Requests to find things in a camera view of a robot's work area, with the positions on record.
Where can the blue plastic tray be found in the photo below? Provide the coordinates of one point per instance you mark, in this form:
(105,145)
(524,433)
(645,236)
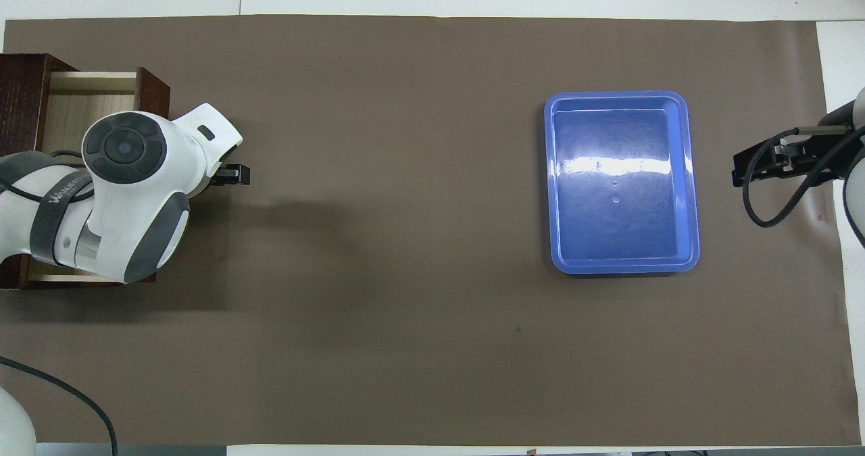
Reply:
(622,186)

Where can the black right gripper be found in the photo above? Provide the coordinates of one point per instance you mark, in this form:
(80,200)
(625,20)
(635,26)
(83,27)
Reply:
(824,155)

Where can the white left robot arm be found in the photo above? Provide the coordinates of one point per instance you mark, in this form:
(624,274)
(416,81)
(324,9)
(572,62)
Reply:
(128,199)

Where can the dark wooden drawer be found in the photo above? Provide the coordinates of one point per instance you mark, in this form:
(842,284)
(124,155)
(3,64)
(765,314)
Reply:
(152,91)

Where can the brown paper table mat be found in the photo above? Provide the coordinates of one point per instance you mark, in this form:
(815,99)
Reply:
(405,240)

